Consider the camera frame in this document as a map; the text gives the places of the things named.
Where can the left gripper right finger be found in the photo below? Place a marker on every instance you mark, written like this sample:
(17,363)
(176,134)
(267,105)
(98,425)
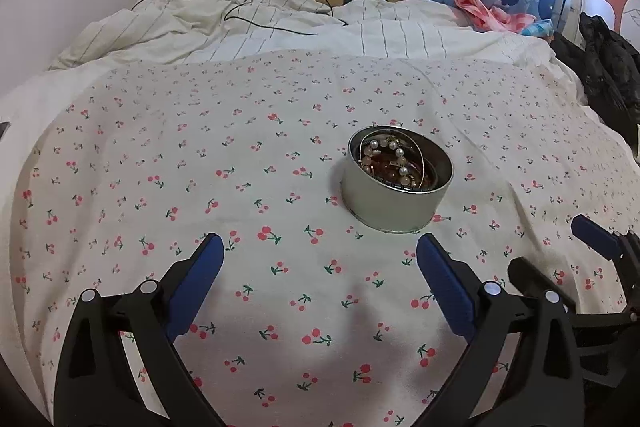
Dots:
(543,384)

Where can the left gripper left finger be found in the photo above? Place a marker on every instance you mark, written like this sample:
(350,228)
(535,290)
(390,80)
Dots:
(94,385)

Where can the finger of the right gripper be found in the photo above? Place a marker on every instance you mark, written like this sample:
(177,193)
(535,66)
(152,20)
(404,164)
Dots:
(613,246)

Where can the round silver metal tin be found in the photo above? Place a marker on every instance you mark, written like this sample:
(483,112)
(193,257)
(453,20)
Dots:
(385,208)

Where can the silver wire bangle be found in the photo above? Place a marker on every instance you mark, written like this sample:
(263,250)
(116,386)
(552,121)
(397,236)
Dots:
(392,158)

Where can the black jacket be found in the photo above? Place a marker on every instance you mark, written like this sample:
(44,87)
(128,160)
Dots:
(608,68)

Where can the pink checked cloth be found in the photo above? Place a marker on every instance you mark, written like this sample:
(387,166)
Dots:
(493,19)

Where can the cherry print white bedsheet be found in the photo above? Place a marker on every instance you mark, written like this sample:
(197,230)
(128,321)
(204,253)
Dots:
(110,174)

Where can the cream striped duvet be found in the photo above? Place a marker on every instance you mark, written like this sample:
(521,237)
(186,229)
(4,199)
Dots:
(201,31)

